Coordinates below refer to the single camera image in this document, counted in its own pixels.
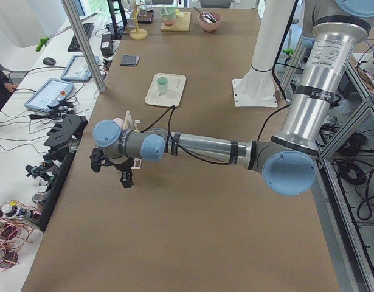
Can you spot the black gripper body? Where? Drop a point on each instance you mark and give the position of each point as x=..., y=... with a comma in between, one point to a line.
x=121, y=165

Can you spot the teach pendant tablet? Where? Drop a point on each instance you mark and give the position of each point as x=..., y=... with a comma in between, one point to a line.
x=49, y=95
x=77, y=70

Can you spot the green handled grabber tool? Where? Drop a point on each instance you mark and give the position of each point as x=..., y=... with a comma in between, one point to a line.
x=44, y=40

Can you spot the folded grey cloth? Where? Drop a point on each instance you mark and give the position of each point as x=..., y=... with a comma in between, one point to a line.
x=129, y=60

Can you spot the wooden cutting board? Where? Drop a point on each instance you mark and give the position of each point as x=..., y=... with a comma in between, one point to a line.
x=182, y=23

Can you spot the aluminium frame post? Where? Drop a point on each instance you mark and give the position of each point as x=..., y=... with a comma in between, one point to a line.
x=74, y=19

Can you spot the cream rabbit tray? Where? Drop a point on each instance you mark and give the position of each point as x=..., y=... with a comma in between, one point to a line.
x=176, y=85

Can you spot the copper wire basket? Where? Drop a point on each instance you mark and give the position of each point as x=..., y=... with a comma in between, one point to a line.
x=17, y=222

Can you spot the far teach pendant tablet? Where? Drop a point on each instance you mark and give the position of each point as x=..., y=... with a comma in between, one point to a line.
x=77, y=70

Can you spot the grey computer mouse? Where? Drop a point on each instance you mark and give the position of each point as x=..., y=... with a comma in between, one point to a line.
x=48, y=61

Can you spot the pink cup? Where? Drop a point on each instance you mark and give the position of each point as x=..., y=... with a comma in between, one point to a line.
x=119, y=121

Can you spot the stacked green bowls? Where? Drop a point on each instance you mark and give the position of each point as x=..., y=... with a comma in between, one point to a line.
x=168, y=15

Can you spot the green cup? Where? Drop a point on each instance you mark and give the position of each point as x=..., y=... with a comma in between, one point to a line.
x=162, y=84

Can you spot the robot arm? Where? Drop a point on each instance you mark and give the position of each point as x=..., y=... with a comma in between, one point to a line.
x=286, y=161

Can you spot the white wire cup rack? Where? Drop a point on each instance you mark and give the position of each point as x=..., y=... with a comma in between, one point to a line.
x=130, y=123

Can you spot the near teach pendant tablet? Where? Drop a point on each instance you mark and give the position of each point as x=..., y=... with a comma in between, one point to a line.
x=49, y=95

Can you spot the pink bowl with cutlery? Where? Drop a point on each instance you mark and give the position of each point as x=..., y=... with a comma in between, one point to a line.
x=208, y=25

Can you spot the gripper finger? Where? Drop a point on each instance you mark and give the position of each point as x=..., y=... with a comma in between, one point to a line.
x=129, y=182
x=124, y=182

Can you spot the wooden mug tree stand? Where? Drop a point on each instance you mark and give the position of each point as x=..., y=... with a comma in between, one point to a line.
x=137, y=33

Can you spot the black tool holder rack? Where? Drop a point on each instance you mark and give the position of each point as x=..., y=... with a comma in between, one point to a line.
x=59, y=140

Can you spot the black box with label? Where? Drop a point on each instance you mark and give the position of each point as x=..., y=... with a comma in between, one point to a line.
x=108, y=45

